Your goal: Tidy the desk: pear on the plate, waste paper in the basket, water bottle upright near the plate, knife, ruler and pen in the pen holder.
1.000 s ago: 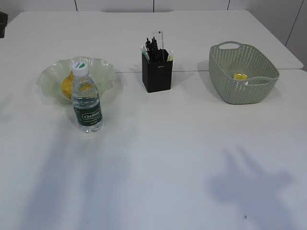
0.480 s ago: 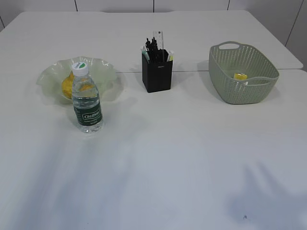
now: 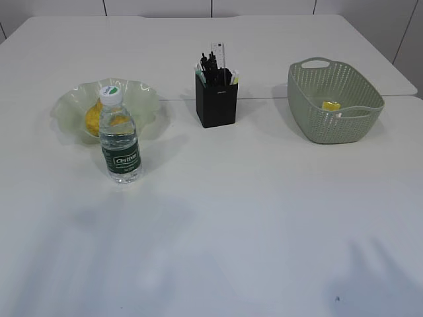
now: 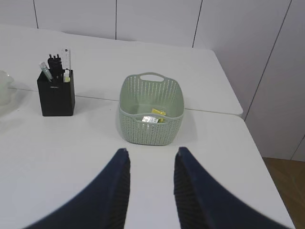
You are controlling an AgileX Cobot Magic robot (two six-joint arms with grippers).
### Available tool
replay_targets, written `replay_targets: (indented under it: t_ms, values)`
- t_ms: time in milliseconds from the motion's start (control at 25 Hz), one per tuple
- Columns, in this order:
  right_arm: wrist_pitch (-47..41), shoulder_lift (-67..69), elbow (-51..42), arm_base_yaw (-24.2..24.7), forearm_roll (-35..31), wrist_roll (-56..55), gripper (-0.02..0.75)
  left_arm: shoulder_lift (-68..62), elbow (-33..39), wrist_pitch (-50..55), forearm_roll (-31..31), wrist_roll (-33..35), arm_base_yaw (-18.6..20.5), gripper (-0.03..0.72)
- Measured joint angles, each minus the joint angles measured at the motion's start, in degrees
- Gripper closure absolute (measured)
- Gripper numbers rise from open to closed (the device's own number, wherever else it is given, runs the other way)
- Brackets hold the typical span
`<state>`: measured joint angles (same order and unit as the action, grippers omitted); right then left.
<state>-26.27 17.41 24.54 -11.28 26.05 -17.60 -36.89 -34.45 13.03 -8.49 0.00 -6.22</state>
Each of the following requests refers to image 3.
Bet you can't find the clear plastic ruler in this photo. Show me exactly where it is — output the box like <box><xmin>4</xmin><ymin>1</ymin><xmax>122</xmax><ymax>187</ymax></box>
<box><xmin>211</xmin><ymin>42</ymin><xmax>227</xmax><ymax>86</ymax></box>

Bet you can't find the green woven plastic basket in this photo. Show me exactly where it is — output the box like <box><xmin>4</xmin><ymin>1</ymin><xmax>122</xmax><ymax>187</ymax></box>
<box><xmin>287</xmin><ymin>57</ymin><xmax>385</xmax><ymax>144</ymax></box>

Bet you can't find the black square pen holder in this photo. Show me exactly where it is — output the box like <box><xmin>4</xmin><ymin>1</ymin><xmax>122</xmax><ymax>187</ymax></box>
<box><xmin>195</xmin><ymin>69</ymin><xmax>238</xmax><ymax>128</ymax></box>

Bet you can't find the yellow-green utility knife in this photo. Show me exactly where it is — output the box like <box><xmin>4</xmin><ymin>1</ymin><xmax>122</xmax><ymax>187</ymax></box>
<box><xmin>230</xmin><ymin>70</ymin><xmax>239</xmax><ymax>85</ymax></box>

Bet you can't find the translucent green wavy glass plate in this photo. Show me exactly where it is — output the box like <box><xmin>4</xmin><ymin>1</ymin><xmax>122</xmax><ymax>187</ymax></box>
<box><xmin>51</xmin><ymin>78</ymin><xmax>161</xmax><ymax>144</ymax></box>

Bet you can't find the teal utility knife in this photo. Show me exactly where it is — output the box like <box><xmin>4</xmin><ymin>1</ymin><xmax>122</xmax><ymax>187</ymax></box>
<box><xmin>194</xmin><ymin>63</ymin><xmax>206</xmax><ymax>87</ymax></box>

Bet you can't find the black pen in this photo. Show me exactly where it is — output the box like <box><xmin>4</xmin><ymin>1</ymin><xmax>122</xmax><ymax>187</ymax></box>
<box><xmin>208</xmin><ymin>51</ymin><xmax>218</xmax><ymax>86</ymax></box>
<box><xmin>200</xmin><ymin>53</ymin><xmax>210</xmax><ymax>86</ymax></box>
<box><xmin>215</xmin><ymin>67</ymin><xmax>226</xmax><ymax>87</ymax></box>

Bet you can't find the clear water bottle green label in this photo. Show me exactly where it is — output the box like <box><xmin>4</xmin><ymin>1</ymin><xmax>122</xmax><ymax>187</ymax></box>
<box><xmin>98</xmin><ymin>85</ymin><xmax>142</xmax><ymax>184</ymax></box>

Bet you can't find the yellow pear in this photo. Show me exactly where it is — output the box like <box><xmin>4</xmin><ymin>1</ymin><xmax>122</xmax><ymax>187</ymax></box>
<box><xmin>85</xmin><ymin>99</ymin><xmax>130</xmax><ymax>137</ymax></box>

